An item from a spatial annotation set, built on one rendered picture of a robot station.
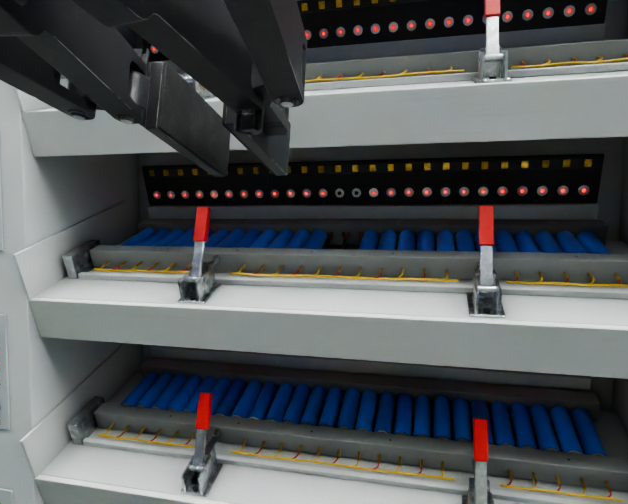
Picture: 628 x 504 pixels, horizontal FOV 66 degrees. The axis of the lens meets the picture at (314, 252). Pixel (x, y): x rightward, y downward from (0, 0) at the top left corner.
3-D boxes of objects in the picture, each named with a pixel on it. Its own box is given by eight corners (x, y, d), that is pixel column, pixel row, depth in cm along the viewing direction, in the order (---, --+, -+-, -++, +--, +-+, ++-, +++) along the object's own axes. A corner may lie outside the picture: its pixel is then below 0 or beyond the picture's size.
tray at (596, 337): (705, 385, 37) (737, 271, 33) (39, 337, 51) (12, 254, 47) (615, 274, 55) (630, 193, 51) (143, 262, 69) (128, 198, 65)
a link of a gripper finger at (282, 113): (224, 47, 18) (302, 41, 17) (268, 107, 23) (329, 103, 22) (221, 85, 18) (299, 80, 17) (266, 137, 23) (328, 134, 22)
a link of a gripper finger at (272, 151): (226, 55, 20) (243, 54, 20) (278, 124, 27) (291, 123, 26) (221, 124, 19) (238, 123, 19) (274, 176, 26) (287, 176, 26)
